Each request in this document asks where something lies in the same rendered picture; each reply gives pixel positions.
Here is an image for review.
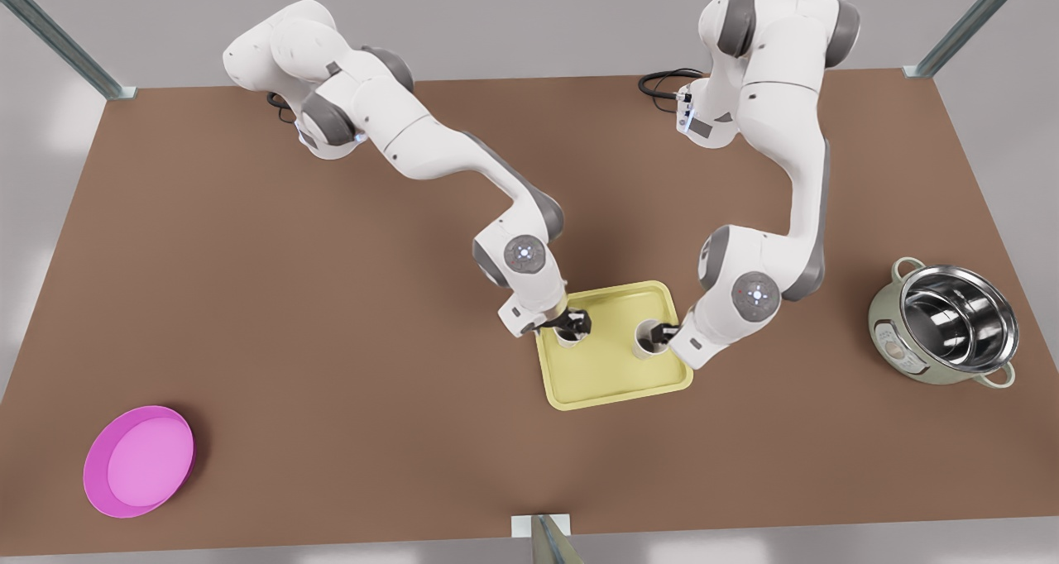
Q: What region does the yellow tray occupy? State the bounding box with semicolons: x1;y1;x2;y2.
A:
534;280;694;412

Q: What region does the pale green steel pot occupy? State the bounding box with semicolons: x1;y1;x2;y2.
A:
868;256;1020;390

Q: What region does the pink plate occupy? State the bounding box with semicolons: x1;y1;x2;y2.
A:
83;405;196;519

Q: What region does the silver frame post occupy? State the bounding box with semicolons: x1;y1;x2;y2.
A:
0;0;137;101
511;514;585;564
903;0;1038;79

